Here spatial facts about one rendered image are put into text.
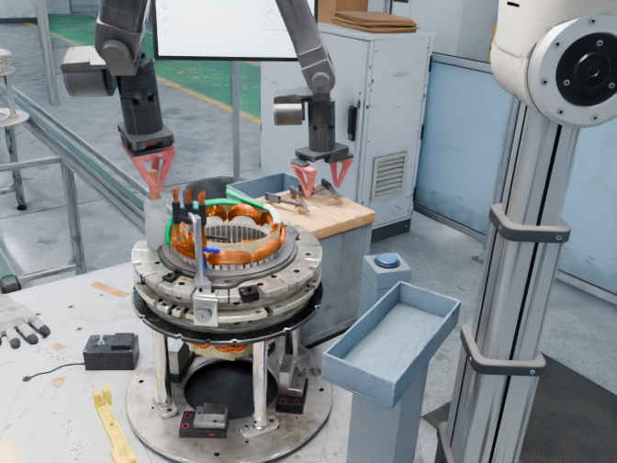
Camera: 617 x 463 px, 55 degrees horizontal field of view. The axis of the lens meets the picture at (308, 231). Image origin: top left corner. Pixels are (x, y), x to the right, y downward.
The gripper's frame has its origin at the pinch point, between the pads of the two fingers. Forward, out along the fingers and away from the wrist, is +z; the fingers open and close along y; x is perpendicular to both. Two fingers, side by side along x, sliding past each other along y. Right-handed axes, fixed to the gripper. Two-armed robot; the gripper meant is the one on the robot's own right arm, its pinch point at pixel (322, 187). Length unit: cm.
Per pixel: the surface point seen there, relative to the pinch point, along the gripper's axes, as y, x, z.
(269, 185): 1.3, -18.6, 4.2
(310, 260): 24.1, 25.2, -0.8
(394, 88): -159, -128, 22
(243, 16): -30, -73, -29
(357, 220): 0.7, 11.8, 3.7
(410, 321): 16.1, 40.7, 7.0
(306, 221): 11.0, 7.7, 2.1
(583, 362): -143, 4, 118
